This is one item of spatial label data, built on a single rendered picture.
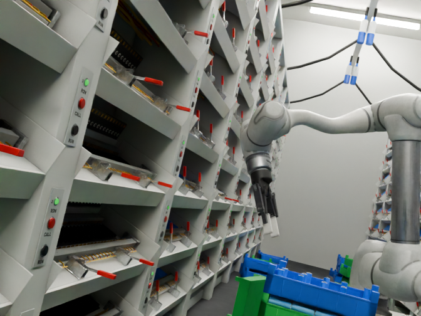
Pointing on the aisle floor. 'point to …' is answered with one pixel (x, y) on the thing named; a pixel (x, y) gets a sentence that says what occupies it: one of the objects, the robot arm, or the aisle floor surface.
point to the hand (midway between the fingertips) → (270, 226)
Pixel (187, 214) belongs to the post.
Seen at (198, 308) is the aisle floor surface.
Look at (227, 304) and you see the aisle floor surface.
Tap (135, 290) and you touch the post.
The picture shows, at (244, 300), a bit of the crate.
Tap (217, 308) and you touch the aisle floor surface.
